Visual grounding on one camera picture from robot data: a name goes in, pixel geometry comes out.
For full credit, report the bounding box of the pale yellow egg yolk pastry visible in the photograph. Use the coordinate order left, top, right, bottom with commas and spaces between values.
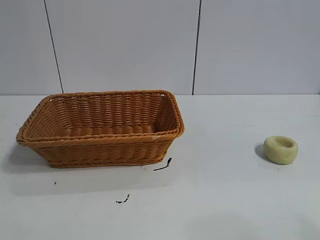
263, 135, 299, 166

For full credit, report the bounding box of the brown woven wicker basket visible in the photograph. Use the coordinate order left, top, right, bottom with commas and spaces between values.
16, 89, 186, 169

